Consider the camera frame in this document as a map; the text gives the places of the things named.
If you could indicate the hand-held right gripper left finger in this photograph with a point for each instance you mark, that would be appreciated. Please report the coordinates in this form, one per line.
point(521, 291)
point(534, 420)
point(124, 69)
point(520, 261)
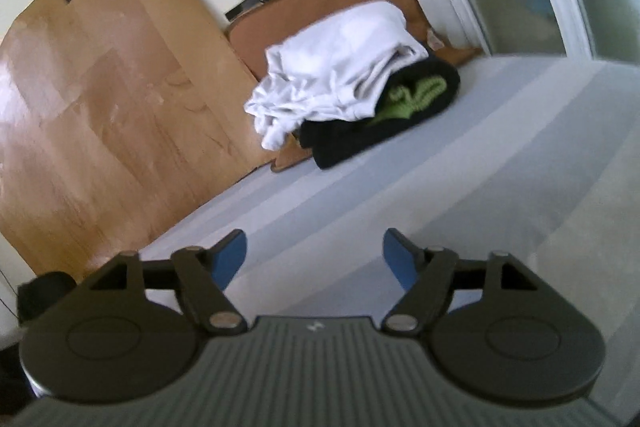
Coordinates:
point(230, 257)

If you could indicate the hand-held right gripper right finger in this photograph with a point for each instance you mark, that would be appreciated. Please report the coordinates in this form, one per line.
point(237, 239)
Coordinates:
point(400, 259)

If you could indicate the white printed t-shirt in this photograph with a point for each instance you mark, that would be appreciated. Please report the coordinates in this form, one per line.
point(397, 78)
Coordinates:
point(340, 52)

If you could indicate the grey striped bed sheet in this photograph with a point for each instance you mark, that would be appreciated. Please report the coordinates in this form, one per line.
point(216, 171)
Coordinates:
point(450, 187)

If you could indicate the black garment with green print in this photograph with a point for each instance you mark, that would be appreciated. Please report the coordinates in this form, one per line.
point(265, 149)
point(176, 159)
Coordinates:
point(345, 147)

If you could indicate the black cloth pile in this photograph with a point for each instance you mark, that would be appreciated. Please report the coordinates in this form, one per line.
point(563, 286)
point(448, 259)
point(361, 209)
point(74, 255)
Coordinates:
point(45, 297)

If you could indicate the large wooden headboard panel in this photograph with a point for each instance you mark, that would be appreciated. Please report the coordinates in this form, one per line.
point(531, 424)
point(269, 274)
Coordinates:
point(110, 107)

